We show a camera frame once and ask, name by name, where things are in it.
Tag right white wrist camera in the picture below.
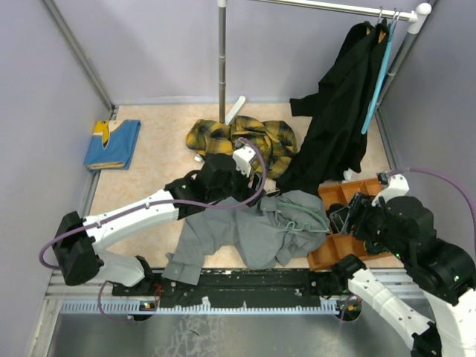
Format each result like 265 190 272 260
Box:
372 172 409 207

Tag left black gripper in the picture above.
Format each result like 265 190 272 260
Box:
208 161 266 207

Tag metal clothes rack pole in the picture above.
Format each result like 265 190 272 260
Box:
217 0 227 123

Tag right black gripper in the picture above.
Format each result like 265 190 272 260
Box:
329 190 410 260

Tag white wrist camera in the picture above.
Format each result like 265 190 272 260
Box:
372 172 409 207
232 145 256 178

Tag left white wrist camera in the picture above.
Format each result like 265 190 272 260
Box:
232 145 256 178

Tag grey button-up shirt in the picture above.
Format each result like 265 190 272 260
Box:
163 198 327 286

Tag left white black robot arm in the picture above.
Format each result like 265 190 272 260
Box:
52 146 260 295

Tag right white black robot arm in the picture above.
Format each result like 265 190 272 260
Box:
331 193 475 356

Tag yellow black plaid shirt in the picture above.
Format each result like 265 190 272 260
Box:
185 115 298 180

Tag black hanging garments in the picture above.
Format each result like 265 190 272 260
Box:
276 21 389 193

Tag horizontal metal clothes rail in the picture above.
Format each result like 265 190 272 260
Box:
260 0 433 23

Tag white rack foot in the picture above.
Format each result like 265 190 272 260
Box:
225 96 246 125

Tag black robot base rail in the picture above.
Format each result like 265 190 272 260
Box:
112 266 357 309

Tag orange wooden compartment tray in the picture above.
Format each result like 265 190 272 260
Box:
307 178 401 271

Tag folded blue shirt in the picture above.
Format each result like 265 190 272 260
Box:
84 120 141 172

